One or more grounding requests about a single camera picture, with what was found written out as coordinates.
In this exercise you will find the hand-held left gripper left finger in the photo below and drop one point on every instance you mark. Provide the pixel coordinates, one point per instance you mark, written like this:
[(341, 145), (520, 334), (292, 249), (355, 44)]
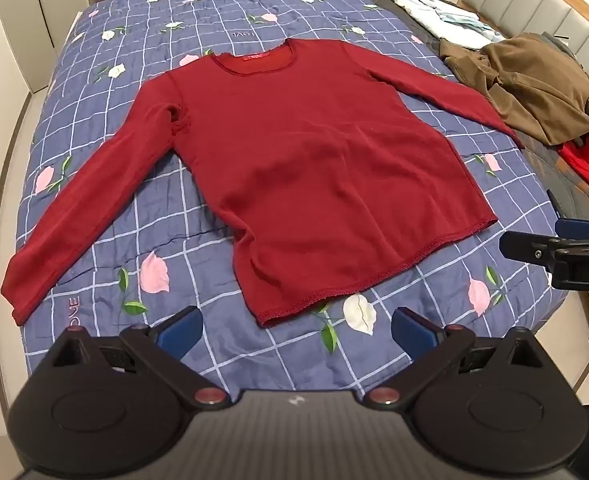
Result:
[(182, 329)]

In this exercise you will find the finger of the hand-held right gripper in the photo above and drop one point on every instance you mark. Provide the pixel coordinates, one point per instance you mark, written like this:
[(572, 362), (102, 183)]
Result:
[(582, 228), (527, 249)]

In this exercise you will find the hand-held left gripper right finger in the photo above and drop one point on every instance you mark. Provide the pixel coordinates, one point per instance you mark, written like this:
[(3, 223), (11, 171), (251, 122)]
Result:
[(414, 332)]

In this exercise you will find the red long-sleeve sweater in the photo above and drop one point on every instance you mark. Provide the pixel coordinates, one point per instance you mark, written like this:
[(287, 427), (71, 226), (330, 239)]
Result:
[(314, 160)]

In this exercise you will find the brown garment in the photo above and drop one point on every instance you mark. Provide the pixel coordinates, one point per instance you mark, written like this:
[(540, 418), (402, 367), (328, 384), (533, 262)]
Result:
[(534, 85)]

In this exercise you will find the grey padded headboard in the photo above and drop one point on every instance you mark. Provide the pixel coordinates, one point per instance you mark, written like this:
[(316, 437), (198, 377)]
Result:
[(534, 5)]

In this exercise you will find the light blue patterned cloth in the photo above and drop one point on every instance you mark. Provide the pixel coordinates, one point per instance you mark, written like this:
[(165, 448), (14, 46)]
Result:
[(439, 15)]

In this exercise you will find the blue floral checked quilt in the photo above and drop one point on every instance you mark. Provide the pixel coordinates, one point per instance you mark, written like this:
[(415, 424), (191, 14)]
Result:
[(99, 50)]

